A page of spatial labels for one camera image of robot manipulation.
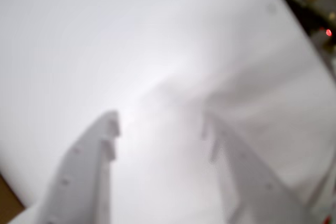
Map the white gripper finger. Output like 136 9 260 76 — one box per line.
34 110 121 224
201 111 318 224

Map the dark controller board red light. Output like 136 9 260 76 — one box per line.
279 0 336 51

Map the red black servo cable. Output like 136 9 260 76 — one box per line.
307 166 336 224

